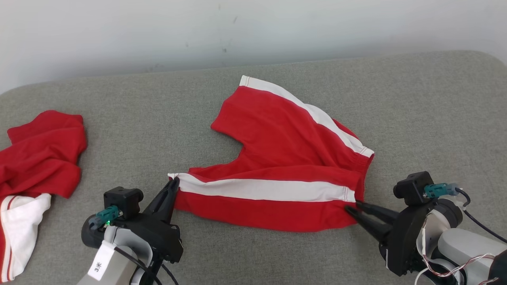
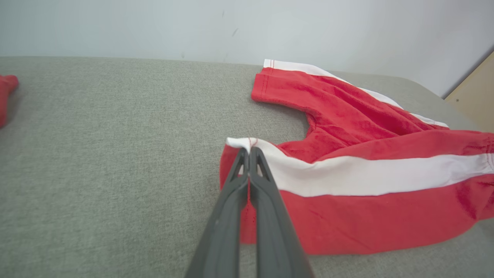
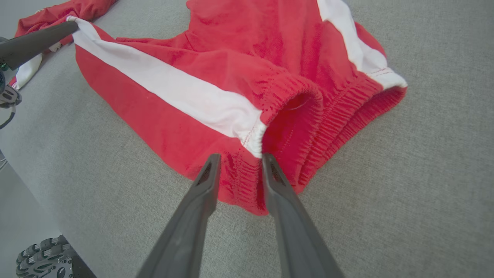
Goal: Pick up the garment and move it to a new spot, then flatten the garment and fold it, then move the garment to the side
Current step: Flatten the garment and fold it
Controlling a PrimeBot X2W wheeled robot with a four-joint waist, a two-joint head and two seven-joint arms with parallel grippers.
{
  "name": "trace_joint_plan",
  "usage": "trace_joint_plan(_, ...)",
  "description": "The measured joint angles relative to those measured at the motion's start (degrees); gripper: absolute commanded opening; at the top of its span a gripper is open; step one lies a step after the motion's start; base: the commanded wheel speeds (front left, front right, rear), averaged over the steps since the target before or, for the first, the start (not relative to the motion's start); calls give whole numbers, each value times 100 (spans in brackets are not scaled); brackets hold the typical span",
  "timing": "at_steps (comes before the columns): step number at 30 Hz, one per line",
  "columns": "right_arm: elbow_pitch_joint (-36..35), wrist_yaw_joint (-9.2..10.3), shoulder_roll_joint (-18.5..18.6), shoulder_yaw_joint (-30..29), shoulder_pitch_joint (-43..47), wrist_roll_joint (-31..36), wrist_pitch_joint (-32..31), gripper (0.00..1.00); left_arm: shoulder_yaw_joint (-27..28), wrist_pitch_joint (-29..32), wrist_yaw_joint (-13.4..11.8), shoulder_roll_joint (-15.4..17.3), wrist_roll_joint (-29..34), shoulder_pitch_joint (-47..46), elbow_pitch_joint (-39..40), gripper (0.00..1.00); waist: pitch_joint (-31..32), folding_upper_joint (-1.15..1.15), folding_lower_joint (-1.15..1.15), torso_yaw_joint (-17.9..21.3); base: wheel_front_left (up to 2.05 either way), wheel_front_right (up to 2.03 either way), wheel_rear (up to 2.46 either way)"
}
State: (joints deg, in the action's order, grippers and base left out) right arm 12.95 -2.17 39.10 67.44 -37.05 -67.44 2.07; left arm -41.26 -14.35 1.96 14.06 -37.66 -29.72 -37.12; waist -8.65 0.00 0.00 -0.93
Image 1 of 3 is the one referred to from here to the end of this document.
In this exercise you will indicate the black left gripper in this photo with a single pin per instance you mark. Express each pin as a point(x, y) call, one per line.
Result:
point(162, 239)

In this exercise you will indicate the teal camera connector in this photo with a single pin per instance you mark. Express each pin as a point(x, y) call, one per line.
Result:
point(105, 217)
point(439, 190)

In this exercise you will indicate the red shorts with white stripes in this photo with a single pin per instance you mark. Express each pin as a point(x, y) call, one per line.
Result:
point(285, 150)

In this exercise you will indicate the white paper label tag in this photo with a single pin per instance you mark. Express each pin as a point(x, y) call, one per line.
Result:
point(101, 261)

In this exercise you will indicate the teal left camera connector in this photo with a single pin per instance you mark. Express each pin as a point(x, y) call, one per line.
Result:
point(105, 217)

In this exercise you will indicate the red basketball jersey white trim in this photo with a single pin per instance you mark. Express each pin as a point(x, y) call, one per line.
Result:
point(39, 158)

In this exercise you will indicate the teal right camera connector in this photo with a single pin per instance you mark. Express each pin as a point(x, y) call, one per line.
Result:
point(439, 190)

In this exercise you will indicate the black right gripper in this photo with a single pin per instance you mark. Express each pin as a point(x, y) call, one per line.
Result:
point(402, 245)

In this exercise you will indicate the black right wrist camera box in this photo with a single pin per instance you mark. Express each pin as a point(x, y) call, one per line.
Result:
point(412, 188)

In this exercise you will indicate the grey fabric sofa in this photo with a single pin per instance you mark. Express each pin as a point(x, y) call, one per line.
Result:
point(138, 130)

